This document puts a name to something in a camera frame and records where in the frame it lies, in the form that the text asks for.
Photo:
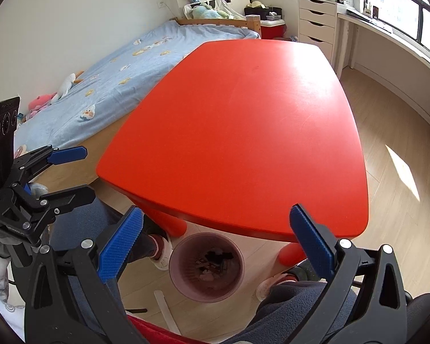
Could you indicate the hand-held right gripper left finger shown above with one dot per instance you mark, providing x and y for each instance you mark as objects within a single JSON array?
[{"x": 123, "y": 243}]

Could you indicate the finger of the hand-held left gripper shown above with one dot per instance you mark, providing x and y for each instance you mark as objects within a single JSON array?
[
  {"x": 75, "y": 197},
  {"x": 70, "y": 154}
]

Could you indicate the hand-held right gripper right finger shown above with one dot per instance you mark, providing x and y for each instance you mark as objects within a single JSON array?
[{"x": 310, "y": 240}]

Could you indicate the pink plastic waste bin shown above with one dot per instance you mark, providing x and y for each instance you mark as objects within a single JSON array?
[{"x": 186, "y": 283}]

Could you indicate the person's left leg dark trousers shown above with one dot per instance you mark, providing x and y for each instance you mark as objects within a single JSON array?
[{"x": 75, "y": 218}]

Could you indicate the person's leg dark trousers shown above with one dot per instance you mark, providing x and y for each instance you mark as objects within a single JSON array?
[
  {"x": 290, "y": 308},
  {"x": 75, "y": 218}
]

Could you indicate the white pink shoe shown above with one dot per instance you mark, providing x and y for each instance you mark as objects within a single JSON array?
[
  {"x": 272, "y": 286},
  {"x": 162, "y": 254}
]

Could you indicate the pink plush toy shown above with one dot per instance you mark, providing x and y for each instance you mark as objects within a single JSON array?
[{"x": 41, "y": 102}]

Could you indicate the white goose plush toy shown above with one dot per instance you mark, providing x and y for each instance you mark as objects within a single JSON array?
[{"x": 66, "y": 86}]

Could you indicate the person's right leg dark trousers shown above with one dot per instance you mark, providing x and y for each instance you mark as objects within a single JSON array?
[{"x": 290, "y": 308}]

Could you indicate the white strip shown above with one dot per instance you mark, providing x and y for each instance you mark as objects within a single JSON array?
[{"x": 166, "y": 311}]

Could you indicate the bed with blue sheet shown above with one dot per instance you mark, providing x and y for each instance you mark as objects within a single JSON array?
[{"x": 129, "y": 61}]

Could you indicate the red table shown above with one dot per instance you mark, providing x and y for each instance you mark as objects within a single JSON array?
[{"x": 236, "y": 132}]

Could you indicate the blue green plush toy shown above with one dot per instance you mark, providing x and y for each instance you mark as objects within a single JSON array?
[{"x": 208, "y": 11}]

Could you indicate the white window desk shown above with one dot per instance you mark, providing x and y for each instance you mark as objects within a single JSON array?
[{"x": 387, "y": 43}]

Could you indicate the red cooler box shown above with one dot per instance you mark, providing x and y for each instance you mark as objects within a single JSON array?
[{"x": 272, "y": 30}]

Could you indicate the white drawer unit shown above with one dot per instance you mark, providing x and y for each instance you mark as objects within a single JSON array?
[{"x": 317, "y": 25}]

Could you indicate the black bag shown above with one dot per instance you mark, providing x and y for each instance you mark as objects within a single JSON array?
[{"x": 272, "y": 12}]

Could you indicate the straw hat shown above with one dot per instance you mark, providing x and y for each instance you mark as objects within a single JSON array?
[{"x": 256, "y": 4}]

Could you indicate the black framed window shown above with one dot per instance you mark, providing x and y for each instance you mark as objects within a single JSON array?
[{"x": 415, "y": 7}]

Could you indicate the small dark frame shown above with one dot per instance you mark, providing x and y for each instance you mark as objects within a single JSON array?
[{"x": 374, "y": 12}]

